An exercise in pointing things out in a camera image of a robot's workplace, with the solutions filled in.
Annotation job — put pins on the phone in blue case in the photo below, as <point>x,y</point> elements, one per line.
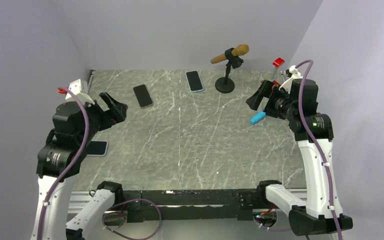
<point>194,81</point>

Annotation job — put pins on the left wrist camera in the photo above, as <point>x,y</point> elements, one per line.
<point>80,89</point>

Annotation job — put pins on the red block on post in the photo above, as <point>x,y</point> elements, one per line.
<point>276,63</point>

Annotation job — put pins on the blue toy microphone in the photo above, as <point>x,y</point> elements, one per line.
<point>258,117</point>

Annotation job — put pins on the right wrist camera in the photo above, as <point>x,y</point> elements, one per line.
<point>293,73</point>

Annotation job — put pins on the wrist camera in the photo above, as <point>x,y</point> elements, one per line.
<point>293,73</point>
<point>80,89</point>

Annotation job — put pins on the brown toy microphone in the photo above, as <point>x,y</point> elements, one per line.
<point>240,50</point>

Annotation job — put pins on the black microphone stand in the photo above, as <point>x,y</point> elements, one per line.
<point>224,84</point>

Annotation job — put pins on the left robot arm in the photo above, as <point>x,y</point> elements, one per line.
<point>75,124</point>

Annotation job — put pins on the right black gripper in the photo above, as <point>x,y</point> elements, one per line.
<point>264,90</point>

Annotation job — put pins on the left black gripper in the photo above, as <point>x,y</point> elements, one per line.
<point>116,113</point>

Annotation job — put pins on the phone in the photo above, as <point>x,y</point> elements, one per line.
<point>194,81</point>
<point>143,96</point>

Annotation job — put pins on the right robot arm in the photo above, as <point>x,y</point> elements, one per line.
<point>321,212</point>

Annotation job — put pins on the lavender phone case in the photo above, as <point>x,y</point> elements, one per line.
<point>97,148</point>

